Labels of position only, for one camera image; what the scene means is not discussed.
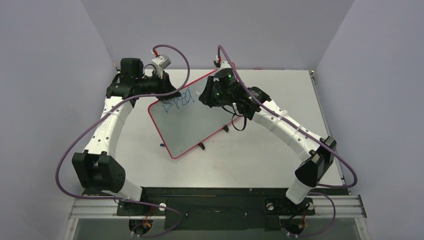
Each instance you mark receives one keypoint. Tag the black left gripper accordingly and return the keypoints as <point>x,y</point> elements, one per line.
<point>164,84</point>

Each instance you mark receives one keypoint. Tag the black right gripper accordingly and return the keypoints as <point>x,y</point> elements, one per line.
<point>205,95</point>

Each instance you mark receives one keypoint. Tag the red-framed whiteboard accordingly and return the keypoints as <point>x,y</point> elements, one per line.
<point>184,122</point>

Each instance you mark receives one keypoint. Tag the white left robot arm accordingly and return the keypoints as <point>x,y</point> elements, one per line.
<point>96,166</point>

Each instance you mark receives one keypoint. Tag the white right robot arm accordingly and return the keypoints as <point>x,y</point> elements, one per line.
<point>315,152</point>

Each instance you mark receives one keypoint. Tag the black whiteboard clip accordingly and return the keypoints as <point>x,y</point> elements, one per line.
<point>226,128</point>
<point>202,146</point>

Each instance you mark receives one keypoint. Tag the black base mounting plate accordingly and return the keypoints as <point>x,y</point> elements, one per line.
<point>104,227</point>

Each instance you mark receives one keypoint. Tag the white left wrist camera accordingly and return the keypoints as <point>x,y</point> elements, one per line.
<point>160,63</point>

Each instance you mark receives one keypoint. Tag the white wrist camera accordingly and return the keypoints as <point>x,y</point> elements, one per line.
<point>221,64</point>
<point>160,63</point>

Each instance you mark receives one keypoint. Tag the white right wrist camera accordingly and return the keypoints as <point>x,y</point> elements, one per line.
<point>221,64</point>

